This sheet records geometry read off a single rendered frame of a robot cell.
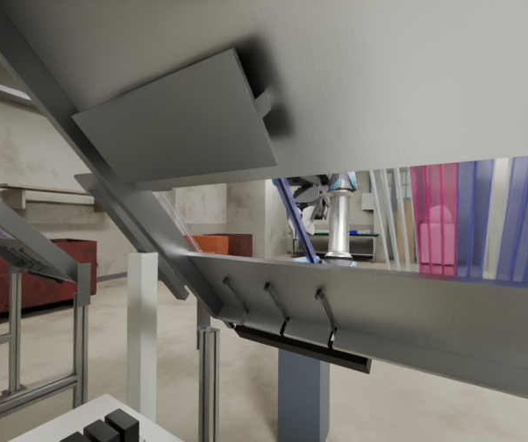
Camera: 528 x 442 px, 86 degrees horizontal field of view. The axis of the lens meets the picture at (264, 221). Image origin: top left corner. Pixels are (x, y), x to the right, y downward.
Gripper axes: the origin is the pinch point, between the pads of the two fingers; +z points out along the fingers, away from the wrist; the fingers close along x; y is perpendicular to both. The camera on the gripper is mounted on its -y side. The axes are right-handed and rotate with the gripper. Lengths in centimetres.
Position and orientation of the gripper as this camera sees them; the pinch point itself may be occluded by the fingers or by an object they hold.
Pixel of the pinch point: (296, 233)
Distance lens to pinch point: 68.5
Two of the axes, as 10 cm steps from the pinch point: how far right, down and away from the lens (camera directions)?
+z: -3.0, 8.4, -4.6
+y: 4.5, 5.5, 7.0
